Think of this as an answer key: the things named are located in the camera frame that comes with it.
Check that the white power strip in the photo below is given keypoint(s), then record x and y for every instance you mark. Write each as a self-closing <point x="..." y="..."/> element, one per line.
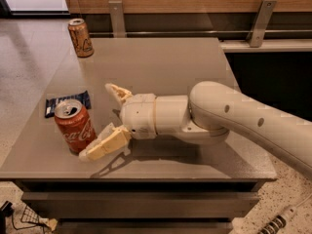
<point x="280" y="220"/>

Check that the metal bracket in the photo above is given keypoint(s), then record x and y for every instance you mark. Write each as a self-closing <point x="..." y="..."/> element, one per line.
<point x="117" y="18"/>
<point x="262" y="19"/>

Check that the right metal bracket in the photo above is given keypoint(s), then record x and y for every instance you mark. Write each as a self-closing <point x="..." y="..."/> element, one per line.
<point x="262" y="19"/>

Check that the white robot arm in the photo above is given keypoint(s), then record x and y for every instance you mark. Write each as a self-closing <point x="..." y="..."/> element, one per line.
<point x="205" y="116"/>

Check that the metal rail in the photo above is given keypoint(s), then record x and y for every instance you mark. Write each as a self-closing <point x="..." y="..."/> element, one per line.
<point x="232" y="35"/>

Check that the orange soda can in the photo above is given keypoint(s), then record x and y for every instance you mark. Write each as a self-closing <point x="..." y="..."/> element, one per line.
<point x="80" y="38"/>

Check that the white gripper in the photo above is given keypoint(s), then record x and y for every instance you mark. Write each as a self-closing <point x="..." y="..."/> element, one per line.
<point x="138" y="115"/>

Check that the red coca-cola can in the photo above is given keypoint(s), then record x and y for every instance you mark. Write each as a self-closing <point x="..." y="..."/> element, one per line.
<point x="75" y="124"/>

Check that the black wire rack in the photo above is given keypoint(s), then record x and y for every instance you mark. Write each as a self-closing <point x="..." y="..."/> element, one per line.
<point x="24" y="217"/>

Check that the left metal bracket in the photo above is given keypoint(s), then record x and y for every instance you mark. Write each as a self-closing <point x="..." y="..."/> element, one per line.
<point x="117" y="18"/>

